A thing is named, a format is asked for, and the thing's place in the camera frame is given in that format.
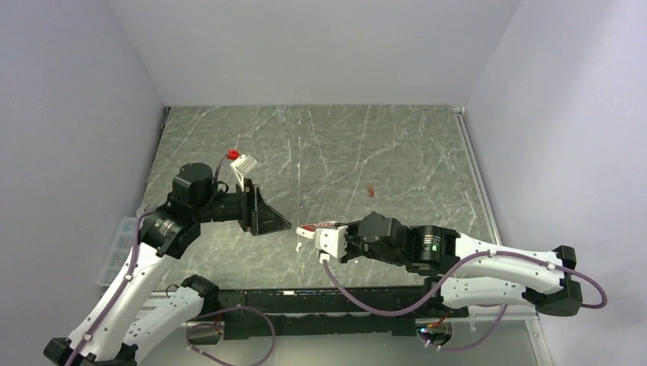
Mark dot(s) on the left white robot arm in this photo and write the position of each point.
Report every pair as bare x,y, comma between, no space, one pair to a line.
113,333

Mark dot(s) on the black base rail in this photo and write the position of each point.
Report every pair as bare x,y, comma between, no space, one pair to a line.
309,312

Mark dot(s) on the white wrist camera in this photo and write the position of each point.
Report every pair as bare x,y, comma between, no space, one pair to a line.
241,164
330,242

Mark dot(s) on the red white remote control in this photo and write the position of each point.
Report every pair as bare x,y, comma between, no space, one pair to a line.
308,231

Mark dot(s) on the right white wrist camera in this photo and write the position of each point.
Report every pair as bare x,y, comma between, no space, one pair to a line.
330,242

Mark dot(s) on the aluminium frame rail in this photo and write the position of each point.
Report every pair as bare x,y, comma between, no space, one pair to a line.
458,114

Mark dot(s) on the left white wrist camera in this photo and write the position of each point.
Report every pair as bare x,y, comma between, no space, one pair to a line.
241,164

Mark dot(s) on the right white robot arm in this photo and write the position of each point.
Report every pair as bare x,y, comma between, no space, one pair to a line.
466,271

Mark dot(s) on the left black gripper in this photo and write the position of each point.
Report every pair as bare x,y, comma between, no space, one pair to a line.
255,215

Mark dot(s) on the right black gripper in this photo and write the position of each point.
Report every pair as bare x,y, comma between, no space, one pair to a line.
349,254

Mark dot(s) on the clear plastic screw box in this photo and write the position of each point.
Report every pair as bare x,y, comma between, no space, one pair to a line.
118,252

